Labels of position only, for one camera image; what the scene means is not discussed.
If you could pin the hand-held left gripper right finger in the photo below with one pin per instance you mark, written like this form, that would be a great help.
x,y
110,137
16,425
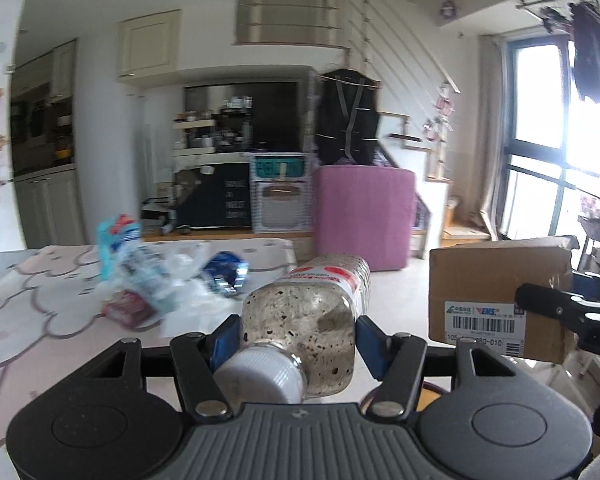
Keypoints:
x,y
371,351

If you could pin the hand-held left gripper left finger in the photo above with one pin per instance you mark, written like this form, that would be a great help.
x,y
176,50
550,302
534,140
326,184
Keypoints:
x,y
226,342

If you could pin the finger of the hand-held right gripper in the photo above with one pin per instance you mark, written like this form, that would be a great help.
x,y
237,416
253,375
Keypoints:
x,y
545,305

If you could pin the brown cardboard box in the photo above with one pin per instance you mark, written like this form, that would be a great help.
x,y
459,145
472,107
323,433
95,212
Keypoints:
x,y
480,280

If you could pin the clear plastic bottle white cap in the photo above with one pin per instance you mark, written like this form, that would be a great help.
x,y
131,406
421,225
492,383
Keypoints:
x,y
300,320

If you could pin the white plastic bag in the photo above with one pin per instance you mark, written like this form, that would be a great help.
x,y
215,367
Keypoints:
x,y
190,300

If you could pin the yellow bowl with dark rim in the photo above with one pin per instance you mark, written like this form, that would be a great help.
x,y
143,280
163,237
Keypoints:
x,y
437,388

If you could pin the clear plastic wrapper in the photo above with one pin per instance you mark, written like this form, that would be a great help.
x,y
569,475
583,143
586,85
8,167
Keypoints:
x,y
147,277

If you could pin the red snack packet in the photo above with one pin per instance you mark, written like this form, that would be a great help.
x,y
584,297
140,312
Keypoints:
x,y
127,310

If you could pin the pink mattress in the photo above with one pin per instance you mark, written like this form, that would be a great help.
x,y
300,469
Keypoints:
x,y
362,215

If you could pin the black chalkboard cabinet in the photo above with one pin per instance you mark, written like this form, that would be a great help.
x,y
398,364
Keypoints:
x,y
215,200

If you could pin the blue white snack packet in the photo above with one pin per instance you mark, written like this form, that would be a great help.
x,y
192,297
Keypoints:
x,y
116,240

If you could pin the white teal toy kitchen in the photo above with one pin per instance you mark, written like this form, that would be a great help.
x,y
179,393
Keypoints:
x,y
280,195

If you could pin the dark framed window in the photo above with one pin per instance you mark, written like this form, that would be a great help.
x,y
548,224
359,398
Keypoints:
x,y
540,130

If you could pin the beige curtain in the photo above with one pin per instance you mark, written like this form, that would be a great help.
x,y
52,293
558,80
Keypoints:
x,y
492,135

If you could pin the white shelf rack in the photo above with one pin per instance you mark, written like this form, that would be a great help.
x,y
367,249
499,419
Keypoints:
x,y
195,137

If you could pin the red hanging ornaments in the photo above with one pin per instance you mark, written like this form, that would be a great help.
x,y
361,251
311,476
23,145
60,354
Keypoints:
x,y
437,120

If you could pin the cream kitchen cabinets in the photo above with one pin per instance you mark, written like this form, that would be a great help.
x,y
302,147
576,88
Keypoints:
x,y
50,195

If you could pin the black vest on hanger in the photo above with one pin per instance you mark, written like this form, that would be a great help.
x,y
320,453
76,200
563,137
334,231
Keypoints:
x,y
345,115

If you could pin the hanging dark clothes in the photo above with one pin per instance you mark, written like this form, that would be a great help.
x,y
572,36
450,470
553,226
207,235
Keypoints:
x,y
592,55

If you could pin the metal stair railing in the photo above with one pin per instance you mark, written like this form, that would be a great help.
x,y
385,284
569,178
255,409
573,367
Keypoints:
x,y
380,30

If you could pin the cream wall cabinet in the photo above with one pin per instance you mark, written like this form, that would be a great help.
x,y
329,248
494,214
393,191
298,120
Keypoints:
x,y
150,45

